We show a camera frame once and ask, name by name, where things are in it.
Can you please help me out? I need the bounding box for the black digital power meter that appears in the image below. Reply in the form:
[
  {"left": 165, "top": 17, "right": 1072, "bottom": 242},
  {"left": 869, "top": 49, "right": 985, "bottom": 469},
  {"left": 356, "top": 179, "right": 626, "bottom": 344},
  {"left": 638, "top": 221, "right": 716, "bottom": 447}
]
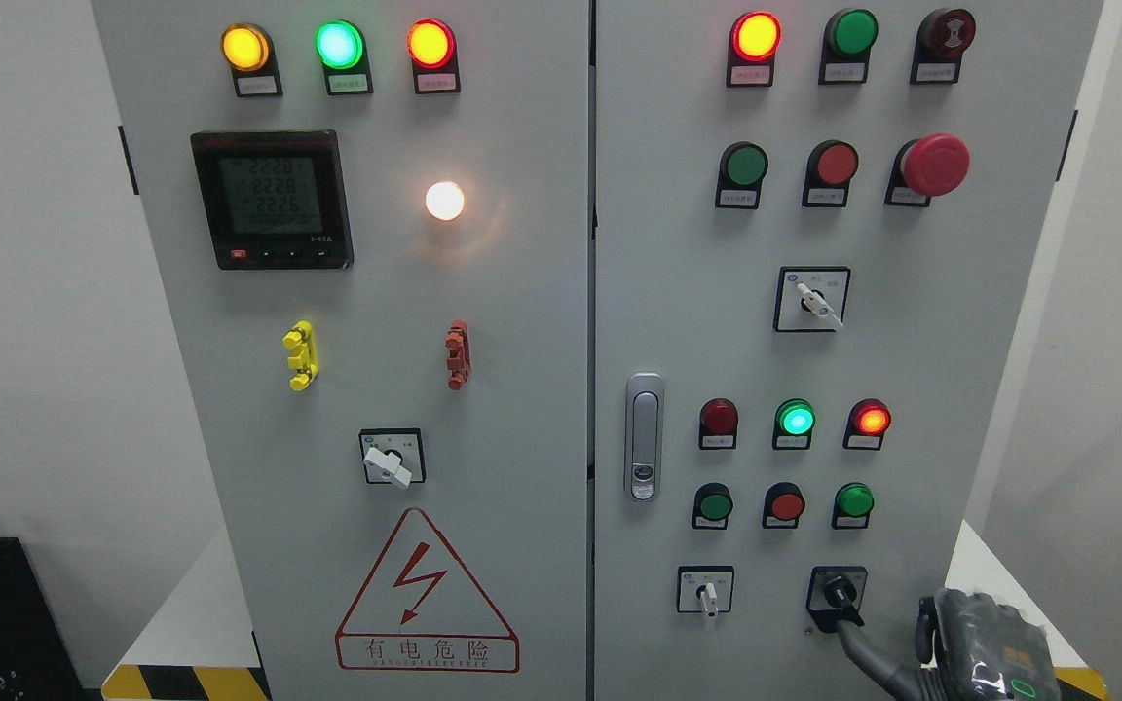
[{"left": 190, "top": 129, "right": 355, "bottom": 271}]

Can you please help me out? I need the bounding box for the grey right cabinet door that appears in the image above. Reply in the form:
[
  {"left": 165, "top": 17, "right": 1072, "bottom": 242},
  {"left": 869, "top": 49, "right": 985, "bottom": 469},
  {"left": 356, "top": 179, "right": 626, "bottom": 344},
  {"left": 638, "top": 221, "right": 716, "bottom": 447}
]
[{"left": 594, "top": 1, "right": 1103, "bottom": 700}]

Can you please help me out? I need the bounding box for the red push button second row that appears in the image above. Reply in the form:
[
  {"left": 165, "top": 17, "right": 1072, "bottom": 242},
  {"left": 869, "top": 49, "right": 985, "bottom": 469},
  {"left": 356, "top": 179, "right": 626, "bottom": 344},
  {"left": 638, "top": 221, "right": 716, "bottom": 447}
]
[{"left": 801, "top": 139, "right": 859, "bottom": 207}]

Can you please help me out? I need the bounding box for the black rotary knob switch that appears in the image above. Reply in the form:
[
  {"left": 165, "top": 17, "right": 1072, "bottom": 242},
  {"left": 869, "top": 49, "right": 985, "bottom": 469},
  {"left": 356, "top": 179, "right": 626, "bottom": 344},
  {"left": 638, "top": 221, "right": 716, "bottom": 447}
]
[{"left": 804, "top": 565, "right": 868, "bottom": 634}]

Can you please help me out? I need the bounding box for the red terminal connector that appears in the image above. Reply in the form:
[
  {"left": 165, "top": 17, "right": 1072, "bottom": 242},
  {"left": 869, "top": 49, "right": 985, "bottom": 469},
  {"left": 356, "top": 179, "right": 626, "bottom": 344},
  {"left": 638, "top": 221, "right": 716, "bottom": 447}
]
[{"left": 444, "top": 319, "right": 471, "bottom": 391}]

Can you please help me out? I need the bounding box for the white cabinet base platform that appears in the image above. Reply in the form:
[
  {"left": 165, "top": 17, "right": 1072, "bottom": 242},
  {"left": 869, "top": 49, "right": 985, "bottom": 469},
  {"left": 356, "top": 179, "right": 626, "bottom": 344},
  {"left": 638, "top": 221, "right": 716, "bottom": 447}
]
[{"left": 89, "top": 524, "right": 1109, "bottom": 700}]

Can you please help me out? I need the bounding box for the white selector switch upper right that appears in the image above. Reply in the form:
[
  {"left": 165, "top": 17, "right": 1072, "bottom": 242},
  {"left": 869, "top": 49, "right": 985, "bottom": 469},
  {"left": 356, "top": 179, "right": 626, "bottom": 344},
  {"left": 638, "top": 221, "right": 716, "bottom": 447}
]
[{"left": 773, "top": 266, "right": 850, "bottom": 333}]

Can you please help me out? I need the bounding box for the white selector switch lower right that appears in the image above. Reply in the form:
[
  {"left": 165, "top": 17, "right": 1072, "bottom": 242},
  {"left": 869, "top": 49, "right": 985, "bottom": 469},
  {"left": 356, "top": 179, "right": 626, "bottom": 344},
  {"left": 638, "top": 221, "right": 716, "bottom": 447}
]
[{"left": 675, "top": 565, "right": 735, "bottom": 618}]

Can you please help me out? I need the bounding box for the white selector switch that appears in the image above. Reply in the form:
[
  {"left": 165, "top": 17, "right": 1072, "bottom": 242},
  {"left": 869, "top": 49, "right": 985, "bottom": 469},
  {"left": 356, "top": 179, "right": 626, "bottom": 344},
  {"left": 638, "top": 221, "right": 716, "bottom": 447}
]
[
  {"left": 773, "top": 266, "right": 850, "bottom": 333},
  {"left": 675, "top": 565, "right": 735, "bottom": 618}
]

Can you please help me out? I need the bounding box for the green illuminated push button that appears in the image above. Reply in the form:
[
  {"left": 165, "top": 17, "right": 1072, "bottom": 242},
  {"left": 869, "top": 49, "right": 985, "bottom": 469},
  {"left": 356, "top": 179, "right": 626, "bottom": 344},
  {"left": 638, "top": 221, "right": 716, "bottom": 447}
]
[{"left": 830, "top": 482, "right": 876, "bottom": 531}]

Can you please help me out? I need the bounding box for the green push button second row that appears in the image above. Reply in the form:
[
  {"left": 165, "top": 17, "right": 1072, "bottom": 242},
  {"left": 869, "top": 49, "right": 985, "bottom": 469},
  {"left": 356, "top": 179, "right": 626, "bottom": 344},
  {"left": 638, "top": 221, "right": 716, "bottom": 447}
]
[{"left": 714, "top": 141, "right": 769, "bottom": 211}]

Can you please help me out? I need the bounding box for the red electric hazard warning sticker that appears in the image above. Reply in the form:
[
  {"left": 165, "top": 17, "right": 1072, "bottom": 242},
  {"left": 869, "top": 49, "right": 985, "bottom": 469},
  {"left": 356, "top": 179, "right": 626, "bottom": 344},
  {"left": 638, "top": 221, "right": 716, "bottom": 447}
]
[{"left": 334, "top": 507, "right": 519, "bottom": 674}]

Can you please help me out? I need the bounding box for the green push button lower left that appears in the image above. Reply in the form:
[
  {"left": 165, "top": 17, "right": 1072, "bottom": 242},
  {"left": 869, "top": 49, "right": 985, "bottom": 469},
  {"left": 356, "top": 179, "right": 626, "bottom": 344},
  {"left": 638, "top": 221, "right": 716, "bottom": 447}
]
[{"left": 692, "top": 482, "right": 733, "bottom": 531}]

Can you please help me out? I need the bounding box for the red push button lower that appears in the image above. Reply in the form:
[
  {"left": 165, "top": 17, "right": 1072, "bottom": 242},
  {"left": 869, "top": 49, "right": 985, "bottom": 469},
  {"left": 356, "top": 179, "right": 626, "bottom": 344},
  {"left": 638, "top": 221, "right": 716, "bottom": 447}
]
[{"left": 761, "top": 482, "right": 806, "bottom": 531}]

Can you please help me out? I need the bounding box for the yellow terminal connector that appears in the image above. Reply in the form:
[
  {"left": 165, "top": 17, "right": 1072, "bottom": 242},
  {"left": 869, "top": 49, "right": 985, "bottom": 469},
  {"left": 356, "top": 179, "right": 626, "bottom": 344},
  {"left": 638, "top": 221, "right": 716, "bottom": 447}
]
[{"left": 281, "top": 319, "right": 319, "bottom": 393}]

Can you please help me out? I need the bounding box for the green indicator light top left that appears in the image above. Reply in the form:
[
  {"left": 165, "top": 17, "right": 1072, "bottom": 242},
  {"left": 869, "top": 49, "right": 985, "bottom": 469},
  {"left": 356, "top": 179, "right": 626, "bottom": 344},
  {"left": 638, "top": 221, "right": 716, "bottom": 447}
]
[{"left": 315, "top": 19, "right": 374, "bottom": 96}]

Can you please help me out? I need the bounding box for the red indicator light top left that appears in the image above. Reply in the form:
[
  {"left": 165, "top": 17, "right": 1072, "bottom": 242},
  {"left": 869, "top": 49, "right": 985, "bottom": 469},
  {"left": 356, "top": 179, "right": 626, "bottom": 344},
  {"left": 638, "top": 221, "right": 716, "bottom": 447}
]
[{"left": 406, "top": 18, "right": 462, "bottom": 94}]

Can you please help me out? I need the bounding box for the grey left cabinet door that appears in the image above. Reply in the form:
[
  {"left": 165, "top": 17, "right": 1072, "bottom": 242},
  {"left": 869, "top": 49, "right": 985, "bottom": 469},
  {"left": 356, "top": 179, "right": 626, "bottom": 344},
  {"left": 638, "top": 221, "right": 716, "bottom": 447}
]
[{"left": 93, "top": 1, "right": 589, "bottom": 700}]

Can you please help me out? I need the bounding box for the red indicator light top right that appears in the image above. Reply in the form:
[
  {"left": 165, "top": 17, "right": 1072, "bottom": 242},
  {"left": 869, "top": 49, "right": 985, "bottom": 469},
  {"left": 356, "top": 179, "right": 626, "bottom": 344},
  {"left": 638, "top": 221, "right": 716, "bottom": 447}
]
[{"left": 726, "top": 12, "right": 782, "bottom": 89}]

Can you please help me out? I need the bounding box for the grey cabinet door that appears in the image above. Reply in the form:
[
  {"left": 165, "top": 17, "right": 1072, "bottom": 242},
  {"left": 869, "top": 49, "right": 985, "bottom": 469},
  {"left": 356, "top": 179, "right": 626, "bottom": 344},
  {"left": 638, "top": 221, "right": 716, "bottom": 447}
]
[
  {"left": 93, "top": 1, "right": 589, "bottom": 700},
  {"left": 594, "top": 1, "right": 1103, "bottom": 700}
]

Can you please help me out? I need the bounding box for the lit green indicator light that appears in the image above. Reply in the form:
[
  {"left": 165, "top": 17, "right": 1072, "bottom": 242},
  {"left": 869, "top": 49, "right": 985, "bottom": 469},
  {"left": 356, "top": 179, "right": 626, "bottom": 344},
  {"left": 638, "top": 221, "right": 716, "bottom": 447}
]
[{"left": 771, "top": 398, "right": 815, "bottom": 450}]

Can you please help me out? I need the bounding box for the white selector switch left door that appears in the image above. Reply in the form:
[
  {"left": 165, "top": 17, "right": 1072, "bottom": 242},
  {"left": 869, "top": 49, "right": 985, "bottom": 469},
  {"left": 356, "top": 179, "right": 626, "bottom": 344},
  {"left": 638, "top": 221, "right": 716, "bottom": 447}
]
[{"left": 357, "top": 427, "right": 427, "bottom": 490}]

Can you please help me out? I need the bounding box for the dark red buzzer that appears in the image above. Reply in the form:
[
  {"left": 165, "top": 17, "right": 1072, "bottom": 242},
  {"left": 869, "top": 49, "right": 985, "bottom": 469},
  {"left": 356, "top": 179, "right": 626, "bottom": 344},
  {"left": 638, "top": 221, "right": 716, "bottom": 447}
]
[{"left": 910, "top": 8, "right": 976, "bottom": 85}]

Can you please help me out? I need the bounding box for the yellow indicator light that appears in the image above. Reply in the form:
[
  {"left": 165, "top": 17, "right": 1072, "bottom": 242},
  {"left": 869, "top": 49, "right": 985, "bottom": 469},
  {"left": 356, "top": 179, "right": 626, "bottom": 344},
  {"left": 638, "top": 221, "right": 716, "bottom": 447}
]
[{"left": 221, "top": 22, "right": 283, "bottom": 98}]

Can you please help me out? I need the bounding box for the dark red indicator light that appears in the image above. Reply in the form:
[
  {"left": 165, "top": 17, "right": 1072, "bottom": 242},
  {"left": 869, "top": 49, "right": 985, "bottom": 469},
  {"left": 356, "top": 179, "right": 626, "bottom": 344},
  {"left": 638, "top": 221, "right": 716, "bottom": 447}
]
[{"left": 697, "top": 396, "right": 739, "bottom": 450}]

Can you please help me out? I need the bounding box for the white glowing indicator light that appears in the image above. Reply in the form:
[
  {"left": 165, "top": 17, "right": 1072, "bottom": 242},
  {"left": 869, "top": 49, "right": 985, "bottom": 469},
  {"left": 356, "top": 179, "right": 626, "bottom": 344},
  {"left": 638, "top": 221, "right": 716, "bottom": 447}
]
[{"left": 424, "top": 179, "right": 465, "bottom": 222}]

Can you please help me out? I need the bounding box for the silver door lock handle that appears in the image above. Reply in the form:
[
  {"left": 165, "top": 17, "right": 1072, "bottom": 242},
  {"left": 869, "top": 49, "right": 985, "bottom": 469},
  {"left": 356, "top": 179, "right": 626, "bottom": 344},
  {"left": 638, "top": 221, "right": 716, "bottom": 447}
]
[{"left": 623, "top": 372, "right": 664, "bottom": 502}]

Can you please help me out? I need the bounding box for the green push button top right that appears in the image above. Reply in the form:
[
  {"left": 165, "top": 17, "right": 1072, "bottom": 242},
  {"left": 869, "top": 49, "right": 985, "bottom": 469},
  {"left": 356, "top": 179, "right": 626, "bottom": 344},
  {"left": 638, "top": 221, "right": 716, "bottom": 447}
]
[{"left": 818, "top": 8, "right": 879, "bottom": 85}]

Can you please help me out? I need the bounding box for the red emergency stop button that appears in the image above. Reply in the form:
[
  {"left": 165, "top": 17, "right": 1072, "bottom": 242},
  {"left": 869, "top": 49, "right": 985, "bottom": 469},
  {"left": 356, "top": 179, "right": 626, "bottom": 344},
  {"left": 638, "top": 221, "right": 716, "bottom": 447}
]
[{"left": 884, "top": 132, "right": 971, "bottom": 207}]

